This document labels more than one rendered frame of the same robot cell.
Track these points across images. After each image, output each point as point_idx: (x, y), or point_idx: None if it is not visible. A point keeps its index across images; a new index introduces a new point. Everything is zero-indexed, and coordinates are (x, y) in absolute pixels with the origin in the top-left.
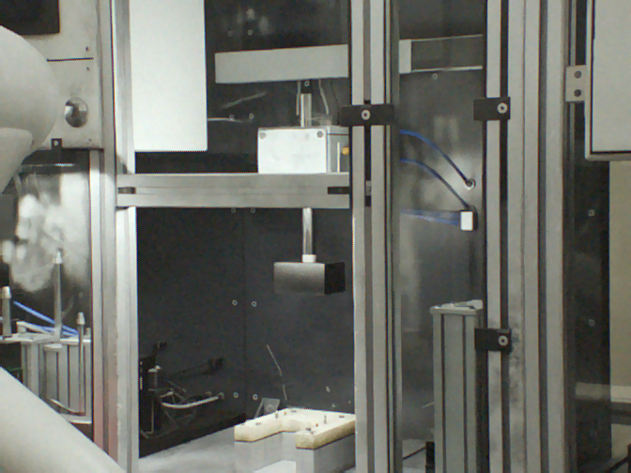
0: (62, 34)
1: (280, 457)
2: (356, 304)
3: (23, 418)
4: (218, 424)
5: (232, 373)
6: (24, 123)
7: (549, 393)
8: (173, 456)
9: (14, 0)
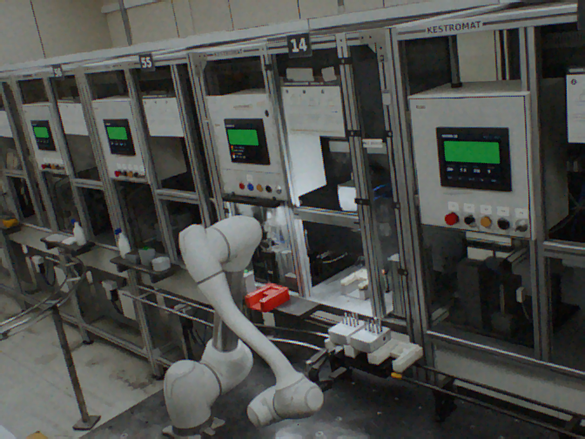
0: (271, 165)
1: (357, 287)
2: (365, 257)
3: (255, 339)
4: (343, 267)
5: (348, 246)
6: (252, 245)
7: (419, 288)
8: (326, 285)
9: (256, 155)
